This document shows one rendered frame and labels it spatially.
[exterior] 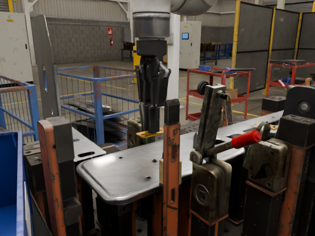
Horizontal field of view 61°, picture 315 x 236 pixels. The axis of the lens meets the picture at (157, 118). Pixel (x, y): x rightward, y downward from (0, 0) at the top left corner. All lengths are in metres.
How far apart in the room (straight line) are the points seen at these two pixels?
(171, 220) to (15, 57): 8.26
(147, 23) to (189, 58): 10.74
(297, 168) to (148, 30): 0.48
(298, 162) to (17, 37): 8.34
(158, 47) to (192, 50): 10.63
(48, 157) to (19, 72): 8.36
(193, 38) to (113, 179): 10.77
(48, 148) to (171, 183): 0.25
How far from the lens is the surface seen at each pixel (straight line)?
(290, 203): 0.77
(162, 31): 0.64
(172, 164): 0.50
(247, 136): 0.49
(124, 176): 0.63
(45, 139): 0.35
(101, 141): 2.72
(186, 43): 11.46
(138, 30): 0.65
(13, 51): 8.63
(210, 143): 0.57
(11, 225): 0.48
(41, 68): 0.56
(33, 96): 2.38
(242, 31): 5.75
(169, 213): 0.55
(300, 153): 0.71
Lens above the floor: 1.30
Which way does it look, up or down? 17 degrees down
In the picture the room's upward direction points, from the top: straight up
